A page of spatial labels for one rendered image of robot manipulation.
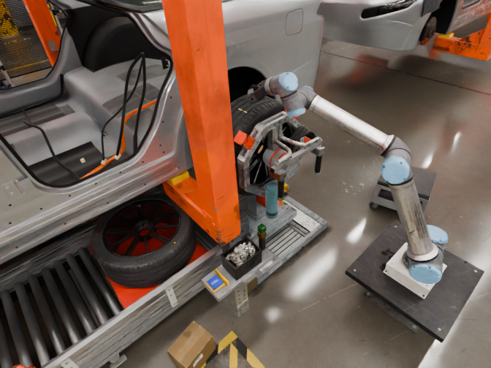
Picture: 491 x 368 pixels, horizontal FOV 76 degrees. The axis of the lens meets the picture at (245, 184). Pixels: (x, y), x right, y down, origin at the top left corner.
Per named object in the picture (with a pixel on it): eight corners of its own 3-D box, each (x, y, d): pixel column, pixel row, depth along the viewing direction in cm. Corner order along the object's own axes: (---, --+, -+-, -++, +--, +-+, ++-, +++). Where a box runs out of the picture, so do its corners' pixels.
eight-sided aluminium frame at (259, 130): (294, 169, 236) (299, 101, 200) (302, 173, 232) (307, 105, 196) (240, 204, 209) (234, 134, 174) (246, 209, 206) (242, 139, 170)
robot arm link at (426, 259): (446, 264, 172) (413, 144, 147) (444, 288, 160) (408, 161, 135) (415, 263, 182) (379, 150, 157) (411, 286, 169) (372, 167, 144)
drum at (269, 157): (276, 158, 213) (276, 140, 204) (300, 172, 200) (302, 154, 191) (261, 167, 206) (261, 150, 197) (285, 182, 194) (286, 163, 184)
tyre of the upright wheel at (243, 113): (282, 85, 220) (204, 102, 182) (308, 95, 206) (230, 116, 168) (271, 165, 258) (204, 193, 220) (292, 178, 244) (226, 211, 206)
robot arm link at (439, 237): (439, 248, 188) (450, 227, 178) (437, 269, 176) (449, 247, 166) (411, 239, 194) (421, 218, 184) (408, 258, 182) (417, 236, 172)
